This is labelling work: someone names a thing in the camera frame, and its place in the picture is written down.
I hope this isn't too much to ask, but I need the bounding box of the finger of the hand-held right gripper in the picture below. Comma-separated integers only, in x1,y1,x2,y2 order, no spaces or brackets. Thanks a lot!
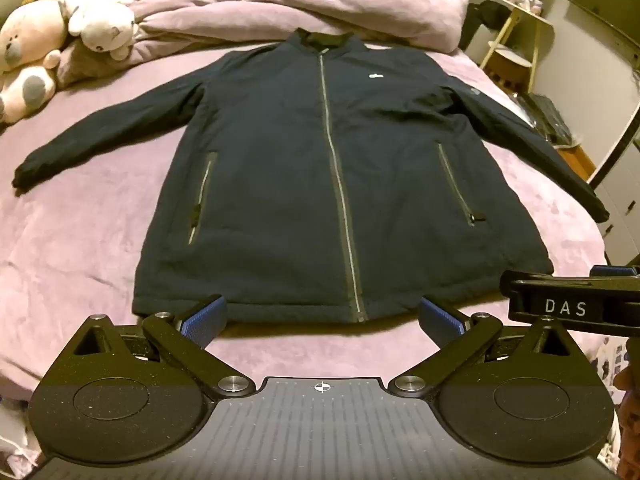
589,264,640,278

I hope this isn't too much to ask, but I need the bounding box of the wall television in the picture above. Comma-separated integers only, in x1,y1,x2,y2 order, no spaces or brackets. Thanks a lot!
564,0,640,73

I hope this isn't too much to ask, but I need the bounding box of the cream teddy bear plush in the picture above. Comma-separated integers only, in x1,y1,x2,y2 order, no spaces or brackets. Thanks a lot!
0,0,68,126

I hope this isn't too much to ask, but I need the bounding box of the black garment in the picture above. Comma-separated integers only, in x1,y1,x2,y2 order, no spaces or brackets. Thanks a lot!
457,0,512,52

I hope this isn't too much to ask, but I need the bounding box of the bed with mauve sheet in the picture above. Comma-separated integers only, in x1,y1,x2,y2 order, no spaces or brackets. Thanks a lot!
0,40,621,406

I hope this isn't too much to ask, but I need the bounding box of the pale yellow side table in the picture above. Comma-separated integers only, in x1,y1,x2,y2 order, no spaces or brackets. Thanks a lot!
479,0,557,98

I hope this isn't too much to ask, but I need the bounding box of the mauve duvet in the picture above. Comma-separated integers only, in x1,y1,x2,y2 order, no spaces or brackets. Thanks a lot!
102,0,471,61

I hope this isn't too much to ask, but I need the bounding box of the white drawer cabinet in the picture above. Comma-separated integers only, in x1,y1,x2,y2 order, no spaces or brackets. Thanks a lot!
592,145,640,266

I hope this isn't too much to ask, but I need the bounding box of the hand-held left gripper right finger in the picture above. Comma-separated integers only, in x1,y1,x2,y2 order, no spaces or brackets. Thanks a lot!
387,296,598,397

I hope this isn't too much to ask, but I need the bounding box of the white plush toy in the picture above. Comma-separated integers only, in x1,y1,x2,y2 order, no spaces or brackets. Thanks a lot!
46,0,139,62

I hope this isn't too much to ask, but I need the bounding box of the grey mauve pillow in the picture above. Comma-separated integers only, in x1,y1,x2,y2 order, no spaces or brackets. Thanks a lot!
54,35,146,89

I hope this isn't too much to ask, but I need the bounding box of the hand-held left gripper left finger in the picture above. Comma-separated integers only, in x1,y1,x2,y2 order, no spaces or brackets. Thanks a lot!
47,294,257,397

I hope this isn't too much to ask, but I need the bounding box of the dark navy zip jacket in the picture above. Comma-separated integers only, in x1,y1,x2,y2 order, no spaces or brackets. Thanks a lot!
12,27,611,325

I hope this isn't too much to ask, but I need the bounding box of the black bag in plastic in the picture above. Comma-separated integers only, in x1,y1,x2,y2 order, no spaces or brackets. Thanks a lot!
517,92,583,153

